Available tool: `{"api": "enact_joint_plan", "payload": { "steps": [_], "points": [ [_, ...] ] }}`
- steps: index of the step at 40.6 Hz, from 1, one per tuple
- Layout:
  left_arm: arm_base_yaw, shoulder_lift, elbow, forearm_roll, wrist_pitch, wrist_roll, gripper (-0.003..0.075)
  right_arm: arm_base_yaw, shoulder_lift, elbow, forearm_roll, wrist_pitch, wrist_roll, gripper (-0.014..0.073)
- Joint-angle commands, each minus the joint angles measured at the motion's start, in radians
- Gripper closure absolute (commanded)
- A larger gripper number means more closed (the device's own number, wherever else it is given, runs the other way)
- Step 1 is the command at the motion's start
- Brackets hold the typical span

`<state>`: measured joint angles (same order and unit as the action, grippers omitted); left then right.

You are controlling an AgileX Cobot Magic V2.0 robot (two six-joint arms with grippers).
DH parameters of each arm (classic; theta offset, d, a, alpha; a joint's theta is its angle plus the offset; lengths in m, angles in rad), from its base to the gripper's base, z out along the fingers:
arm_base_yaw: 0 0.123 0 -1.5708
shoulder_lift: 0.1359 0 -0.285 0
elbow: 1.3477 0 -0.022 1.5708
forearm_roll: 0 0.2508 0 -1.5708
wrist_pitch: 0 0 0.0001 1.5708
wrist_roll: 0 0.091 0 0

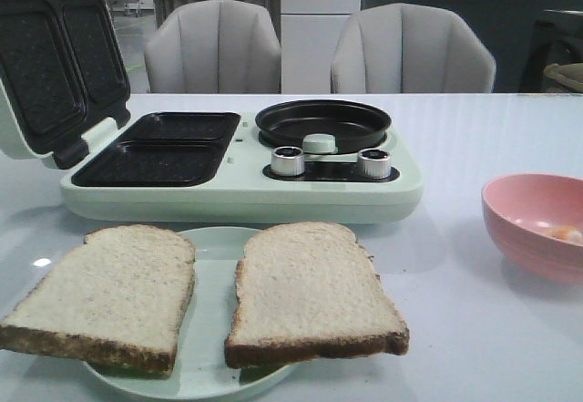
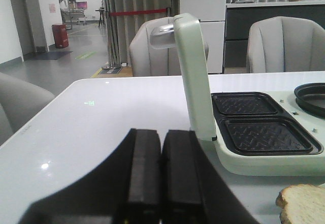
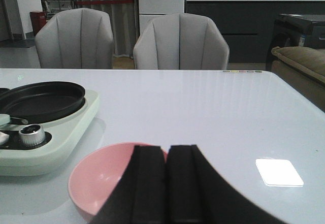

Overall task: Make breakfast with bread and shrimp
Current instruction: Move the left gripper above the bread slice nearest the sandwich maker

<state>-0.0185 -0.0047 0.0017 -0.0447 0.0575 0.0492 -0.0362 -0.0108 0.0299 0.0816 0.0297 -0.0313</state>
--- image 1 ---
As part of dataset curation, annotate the white bread slice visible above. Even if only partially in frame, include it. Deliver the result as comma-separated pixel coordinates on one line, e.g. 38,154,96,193
224,222,410,368
1,224,196,376

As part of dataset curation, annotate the pink bowl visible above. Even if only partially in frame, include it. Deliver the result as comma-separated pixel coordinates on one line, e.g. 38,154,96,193
482,173,582,284

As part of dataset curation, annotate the mint green sandwich maker lid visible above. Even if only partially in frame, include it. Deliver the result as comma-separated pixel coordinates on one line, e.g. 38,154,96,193
1,0,130,169

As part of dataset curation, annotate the orange cooked shrimp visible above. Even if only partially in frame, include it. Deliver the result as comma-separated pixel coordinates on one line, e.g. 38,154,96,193
546,225,583,244

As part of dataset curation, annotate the mint green breakfast maker base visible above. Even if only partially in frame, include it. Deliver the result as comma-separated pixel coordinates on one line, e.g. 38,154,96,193
60,112,423,224

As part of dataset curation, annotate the left silver control knob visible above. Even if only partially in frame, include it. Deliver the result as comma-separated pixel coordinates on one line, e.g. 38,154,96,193
271,146,305,177

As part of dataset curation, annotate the silver control knob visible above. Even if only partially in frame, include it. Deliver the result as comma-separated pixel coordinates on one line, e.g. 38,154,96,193
271,146,305,177
356,149,392,180

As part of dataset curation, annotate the right silver control knob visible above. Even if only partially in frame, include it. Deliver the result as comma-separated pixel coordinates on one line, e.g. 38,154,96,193
356,149,392,180

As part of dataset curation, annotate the black round frying pan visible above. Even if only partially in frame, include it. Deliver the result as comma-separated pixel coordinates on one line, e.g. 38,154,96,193
255,99,392,154

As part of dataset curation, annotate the left beige upholstered chair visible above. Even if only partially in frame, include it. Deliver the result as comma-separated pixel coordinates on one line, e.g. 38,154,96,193
144,0,281,94

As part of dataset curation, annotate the beige upholstered chair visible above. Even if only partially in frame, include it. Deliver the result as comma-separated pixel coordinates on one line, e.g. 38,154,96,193
330,3,496,94
144,0,281,94

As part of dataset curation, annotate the right beige upholstered chair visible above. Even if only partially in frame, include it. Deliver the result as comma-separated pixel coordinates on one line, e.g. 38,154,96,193
330,3,496,94

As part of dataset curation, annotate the white cabinet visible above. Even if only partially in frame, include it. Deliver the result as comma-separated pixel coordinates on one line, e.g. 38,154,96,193
281,0,361,94

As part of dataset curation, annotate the mint green round plate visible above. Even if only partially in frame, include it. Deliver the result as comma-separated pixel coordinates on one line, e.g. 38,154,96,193
85,226,296,401

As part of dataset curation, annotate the grey counter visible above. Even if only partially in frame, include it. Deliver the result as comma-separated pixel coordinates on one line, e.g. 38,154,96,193
363,0,582,93

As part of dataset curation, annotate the beige basket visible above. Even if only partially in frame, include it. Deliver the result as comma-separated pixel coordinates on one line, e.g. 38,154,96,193
543,63,583,93

